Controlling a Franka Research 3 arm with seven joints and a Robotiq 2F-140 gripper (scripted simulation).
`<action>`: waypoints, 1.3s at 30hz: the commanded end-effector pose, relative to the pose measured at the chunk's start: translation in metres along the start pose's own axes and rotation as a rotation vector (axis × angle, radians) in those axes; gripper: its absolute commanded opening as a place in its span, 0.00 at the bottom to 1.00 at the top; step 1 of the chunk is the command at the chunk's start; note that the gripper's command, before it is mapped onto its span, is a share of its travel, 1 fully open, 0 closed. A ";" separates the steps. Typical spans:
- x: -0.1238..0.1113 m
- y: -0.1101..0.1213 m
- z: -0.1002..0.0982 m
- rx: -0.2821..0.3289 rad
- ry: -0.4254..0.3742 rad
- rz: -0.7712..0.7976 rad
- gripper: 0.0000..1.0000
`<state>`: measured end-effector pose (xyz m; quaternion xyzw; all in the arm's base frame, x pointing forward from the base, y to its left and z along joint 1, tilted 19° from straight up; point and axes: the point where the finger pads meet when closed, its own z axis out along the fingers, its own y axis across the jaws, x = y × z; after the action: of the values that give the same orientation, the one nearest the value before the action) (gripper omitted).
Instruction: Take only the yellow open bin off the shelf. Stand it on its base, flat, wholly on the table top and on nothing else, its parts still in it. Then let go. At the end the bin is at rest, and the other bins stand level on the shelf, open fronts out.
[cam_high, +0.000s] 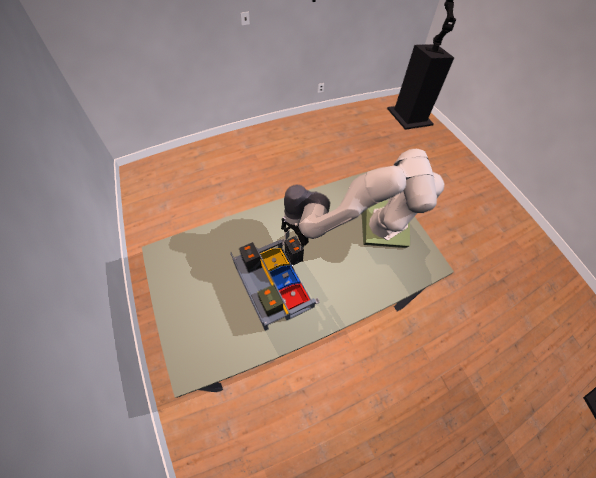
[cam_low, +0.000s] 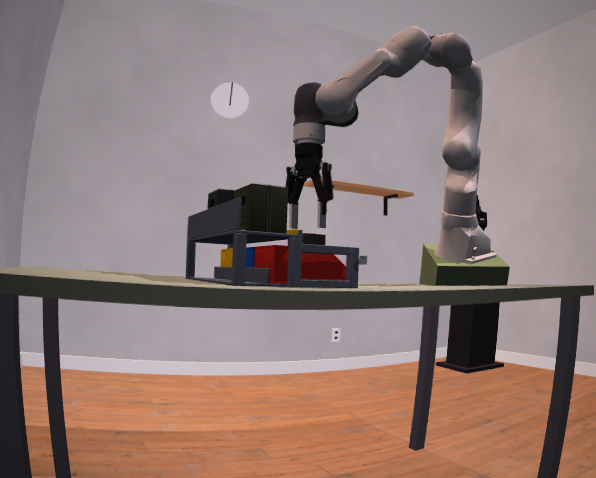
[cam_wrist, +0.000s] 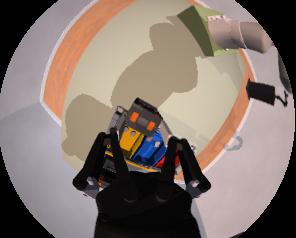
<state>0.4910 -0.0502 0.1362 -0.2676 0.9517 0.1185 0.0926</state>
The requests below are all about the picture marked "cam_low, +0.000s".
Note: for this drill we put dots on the blue open bin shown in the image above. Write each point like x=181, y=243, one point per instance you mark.
x=250, y=256

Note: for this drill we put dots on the yellow bin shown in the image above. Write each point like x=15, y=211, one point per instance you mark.
x=226, y=257

